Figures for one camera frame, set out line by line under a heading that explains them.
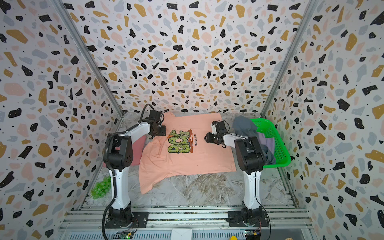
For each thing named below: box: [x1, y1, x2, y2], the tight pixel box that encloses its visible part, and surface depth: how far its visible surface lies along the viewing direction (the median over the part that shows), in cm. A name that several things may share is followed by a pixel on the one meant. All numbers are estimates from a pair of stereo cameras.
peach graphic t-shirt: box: [139, 112, 237, 195], surface depth 99 cm
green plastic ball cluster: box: [91, 175, 112, 200], surface depth 81 cm
